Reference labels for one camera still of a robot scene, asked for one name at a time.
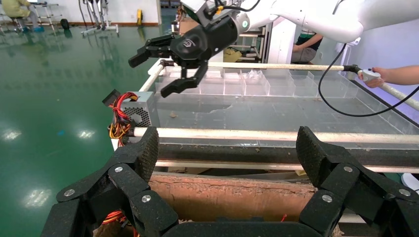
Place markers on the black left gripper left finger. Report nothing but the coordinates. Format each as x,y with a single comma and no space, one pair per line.
127,183

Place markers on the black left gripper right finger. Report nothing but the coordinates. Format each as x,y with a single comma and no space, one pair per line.
347,186

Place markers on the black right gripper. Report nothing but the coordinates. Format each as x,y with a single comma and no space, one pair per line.
203,42

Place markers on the white handheld control pendant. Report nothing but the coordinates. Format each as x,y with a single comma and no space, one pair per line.
369,75

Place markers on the bare person forearm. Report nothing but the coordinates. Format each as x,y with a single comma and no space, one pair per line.
402,74

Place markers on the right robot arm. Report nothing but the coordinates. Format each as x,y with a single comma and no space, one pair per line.
327,18

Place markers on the bare person hand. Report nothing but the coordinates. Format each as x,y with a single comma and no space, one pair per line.
379,77

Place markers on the black pipe connector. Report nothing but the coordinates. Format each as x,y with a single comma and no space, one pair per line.
167,62
353,68

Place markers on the plain cardboard carton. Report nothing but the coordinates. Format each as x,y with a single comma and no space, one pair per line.
186,24

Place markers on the yellow floor sign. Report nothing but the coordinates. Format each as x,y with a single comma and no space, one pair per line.
139,17

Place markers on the yellow bag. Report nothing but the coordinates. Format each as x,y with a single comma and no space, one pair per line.
232,54

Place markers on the white round object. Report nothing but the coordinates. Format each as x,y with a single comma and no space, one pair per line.
411,182

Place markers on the white tubular floor stand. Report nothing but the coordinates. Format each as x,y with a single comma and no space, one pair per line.
98,16

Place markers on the metal shelf rack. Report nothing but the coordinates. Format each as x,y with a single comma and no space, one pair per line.
253,42

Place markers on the clear acrylic divider tray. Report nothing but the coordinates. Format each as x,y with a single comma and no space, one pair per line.
255,83

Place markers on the brown cardboard box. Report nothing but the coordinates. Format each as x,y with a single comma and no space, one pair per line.
229,199

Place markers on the dark conveyor work surface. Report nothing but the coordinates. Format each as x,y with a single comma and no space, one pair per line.
262,114

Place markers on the white cabinet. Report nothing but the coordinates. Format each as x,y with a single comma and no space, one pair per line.
281,44

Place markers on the metal step rack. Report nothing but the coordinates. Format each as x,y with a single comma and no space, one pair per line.
47,13

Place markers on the person in green shirt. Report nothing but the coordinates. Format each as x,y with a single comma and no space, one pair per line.
306,45

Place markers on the person in yellow top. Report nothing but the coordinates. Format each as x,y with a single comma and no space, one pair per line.
13,8

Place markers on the white frame pipe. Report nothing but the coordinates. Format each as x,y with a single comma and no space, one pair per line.
278,66
150,78
262,135
401,96

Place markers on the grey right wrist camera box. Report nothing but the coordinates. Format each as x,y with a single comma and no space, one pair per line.
196,8

